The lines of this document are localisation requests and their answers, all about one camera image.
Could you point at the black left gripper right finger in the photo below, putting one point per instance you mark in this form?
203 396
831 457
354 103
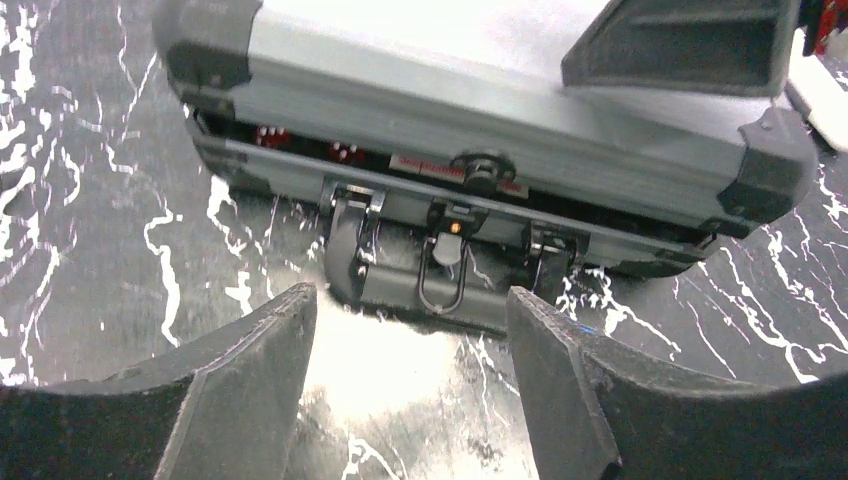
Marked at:
596 408

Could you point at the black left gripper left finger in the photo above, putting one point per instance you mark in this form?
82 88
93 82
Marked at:
223 406

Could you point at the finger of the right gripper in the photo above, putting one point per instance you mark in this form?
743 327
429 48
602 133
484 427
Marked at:
731 48

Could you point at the black poker set case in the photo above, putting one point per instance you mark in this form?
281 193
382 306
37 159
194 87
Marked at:
645 182

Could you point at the red translucent die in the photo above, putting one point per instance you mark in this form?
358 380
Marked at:
346 154
272 137

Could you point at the red playing card deck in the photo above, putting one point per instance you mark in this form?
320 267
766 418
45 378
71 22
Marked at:
450 174

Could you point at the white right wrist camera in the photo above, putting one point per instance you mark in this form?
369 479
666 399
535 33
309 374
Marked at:
817 95

